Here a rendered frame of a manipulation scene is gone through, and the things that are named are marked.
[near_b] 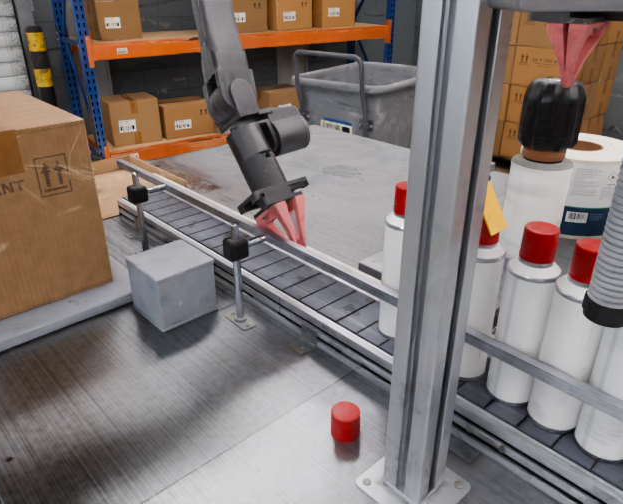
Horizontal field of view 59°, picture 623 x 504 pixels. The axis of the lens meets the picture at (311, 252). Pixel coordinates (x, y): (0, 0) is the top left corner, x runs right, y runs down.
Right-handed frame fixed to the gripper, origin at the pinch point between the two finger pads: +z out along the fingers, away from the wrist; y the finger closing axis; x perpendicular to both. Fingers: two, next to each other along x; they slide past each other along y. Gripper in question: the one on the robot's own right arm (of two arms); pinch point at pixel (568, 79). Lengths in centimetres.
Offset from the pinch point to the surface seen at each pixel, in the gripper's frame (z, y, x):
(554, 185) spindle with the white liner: 15.5, 1.6, -6.0
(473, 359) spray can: 27.6, -4.2, 21.6
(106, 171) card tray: 35, 112, 12
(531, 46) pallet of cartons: 36, 150, -298
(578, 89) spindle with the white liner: 2.6, 1.9, -8.5
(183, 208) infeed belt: 31, 66, 17
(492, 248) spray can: 14.0, -3.8, 20.2
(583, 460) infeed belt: 30.7, -18.3, 23.9
